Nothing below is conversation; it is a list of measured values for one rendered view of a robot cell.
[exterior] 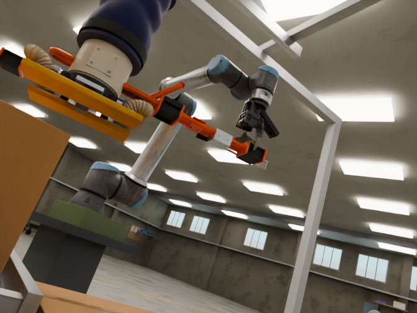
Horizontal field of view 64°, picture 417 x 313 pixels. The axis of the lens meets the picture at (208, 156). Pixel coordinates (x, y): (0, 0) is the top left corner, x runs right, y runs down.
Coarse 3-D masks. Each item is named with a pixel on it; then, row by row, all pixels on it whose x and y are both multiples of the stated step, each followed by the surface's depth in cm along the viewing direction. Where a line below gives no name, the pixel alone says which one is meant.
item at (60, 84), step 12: (24, 60) 86; (24, 72) 90; (36, 72) 88; (48, 72) 88; (48, 84) 93; (60, 84) 90; (72, 84) 90; (72, 96) 95; (84, 96) 92; (96, 96) 92; (108, 96) 97; (96, 108) 98; (108, 108) 95; (120, 108) 94; (120, 120) 101; (132, 120) 97
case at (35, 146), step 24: (0, 120) 75; (24, 120) 78; (0, 144) 75; (24, 144) 78; (48, 144) 81; (0, 168) 75; (24, 168) 78; (48, 168) 81; (0, 192) 74; (24, 192) 77; (0, 216) 74; (24, 216) 77; (0, 240) 74; (0, 264) 73
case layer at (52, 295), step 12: (48, 288) 105; (60, 288) 112; (48, 300) 90; (60, 300) 95; (72, 300) 100; (84, 300) 106; (96, 300) 113; (108, 300) 121; (36, 312) 82; (48, 312) 78; (60, 312) 82; (72, 312) 86; (84, 312) 90; (96, 312) 95; (108, 312) 101; (120, 312) 107; (132, 312) 114; (144, 312) 122; (156, 312) 132
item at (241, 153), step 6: (246, 144) 122; (252, 144) 122; (240, 150) 125; (246, 150) 120; (252, 150) 123; (258, 150) 124; (264, 150) 124; (240, 156) 125; (246, 156) 123; (252, 156) 122; (258, 156) 123; (264, 156) 123; (252, 162) 127; (258, 162) 125
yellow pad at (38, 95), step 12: (36, 96) 106; (48, 96) 105; (60, 96) 110; (60, 108) 109; (72, 108) 107; (84, 120) 113; (96, 120) 109; (108, 120) 112; (108, 132) 116; (120, 132) 112
